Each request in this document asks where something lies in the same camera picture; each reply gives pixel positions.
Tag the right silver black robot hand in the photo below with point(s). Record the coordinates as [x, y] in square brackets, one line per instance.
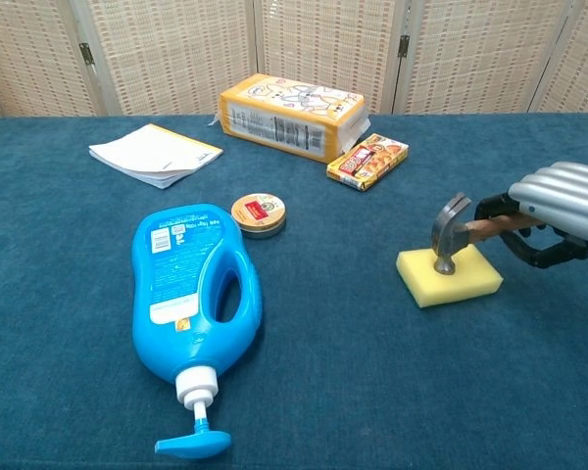
[549, 215]

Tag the yellow sponge block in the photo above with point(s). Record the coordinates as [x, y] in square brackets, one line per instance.
[446, 279]

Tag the yellow red curry box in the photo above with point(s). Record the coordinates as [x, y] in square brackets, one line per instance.
[367, 161]

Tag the blue table cloth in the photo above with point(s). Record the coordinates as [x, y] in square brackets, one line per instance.
[294, 303]

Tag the yellow tissue pack cartoon print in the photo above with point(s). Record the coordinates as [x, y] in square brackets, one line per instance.
[289, 115]

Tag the round metal tin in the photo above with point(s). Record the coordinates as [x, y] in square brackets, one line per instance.
[259, 214]

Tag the woven folding screen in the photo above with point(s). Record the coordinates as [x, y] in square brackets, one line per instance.
[294, 56]

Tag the blue pump detergent bottle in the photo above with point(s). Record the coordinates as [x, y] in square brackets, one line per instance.
[196, 294]

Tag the white notepad yellow edge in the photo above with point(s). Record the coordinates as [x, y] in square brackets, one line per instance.
[154, 155]

